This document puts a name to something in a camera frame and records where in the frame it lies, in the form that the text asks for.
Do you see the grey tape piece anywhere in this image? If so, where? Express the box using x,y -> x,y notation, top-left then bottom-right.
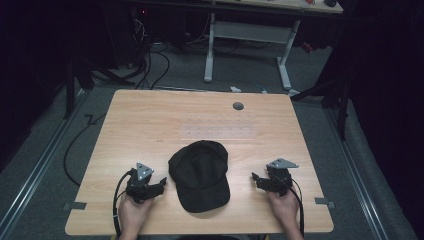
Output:
314,196 -> 336,210
62,201 -> 88,212

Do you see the black metal stand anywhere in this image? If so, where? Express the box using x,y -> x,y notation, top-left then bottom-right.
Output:
289,74 -> 352,142
62,54 -> 136,121

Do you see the black floor cable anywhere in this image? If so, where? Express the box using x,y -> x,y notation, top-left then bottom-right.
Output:
62,113 -> 108,188

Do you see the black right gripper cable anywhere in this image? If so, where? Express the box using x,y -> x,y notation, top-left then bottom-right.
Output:
285,177 -> 306,238

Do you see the bundle of black cables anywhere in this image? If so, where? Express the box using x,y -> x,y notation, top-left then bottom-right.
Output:
128,16 -> 172,91

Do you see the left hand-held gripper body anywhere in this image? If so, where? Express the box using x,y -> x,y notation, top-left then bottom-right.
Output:
125,161 -> 157,204

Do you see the person's left hand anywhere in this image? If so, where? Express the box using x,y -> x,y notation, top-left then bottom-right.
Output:
117,192 -> 156,234

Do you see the metal floor rail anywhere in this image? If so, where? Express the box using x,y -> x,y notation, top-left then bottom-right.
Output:
0,88 -> 93,236
323,105 -> 392,240

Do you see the white-framed wooden desk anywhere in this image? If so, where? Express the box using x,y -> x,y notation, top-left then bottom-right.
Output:
202,0 -> 345,92

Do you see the person's right hand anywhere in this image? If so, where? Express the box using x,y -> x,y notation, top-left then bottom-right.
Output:
265,187 -> 301,232

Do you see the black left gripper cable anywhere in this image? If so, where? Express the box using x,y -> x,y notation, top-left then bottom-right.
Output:
112,169 -> 134,240

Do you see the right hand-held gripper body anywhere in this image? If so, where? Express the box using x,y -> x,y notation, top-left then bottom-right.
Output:
265,157 -> 300,198

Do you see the black baseball cap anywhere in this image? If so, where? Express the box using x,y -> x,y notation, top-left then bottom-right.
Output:
167,139 -> 232,214

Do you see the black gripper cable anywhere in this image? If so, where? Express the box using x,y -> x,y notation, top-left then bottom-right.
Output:
112,169 -> 134,240
285,177 -> 306,238

